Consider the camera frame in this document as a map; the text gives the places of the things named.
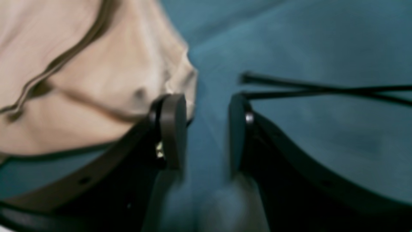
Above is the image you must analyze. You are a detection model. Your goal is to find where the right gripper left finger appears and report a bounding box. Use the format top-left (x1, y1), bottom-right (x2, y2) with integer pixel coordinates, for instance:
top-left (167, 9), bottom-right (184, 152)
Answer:
top-left (1, 94), bottom-right (187, 232)

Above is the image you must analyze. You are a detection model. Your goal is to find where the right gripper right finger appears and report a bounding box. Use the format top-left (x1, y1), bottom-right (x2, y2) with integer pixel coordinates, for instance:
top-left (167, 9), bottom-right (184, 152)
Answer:
top-left (229, 93), bottom-right (411, 232)

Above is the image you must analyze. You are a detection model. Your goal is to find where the beige T-shirt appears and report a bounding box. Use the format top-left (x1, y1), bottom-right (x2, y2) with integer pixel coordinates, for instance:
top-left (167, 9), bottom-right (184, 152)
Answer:
top-left (0, 0), bottom-right (197, 157)

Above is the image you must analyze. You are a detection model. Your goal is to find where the blue table cloth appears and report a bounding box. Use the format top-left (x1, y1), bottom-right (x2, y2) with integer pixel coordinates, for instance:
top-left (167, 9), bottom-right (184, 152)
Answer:
top-left (1, 0), bottom-right (411, 232)

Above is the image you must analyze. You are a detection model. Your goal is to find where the black cable tie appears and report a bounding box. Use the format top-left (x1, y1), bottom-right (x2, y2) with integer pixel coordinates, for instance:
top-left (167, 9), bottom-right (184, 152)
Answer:
top-left (241, 85), bottom-right (412, 99)
top-left (233, 72), bottom-right (412, 107)

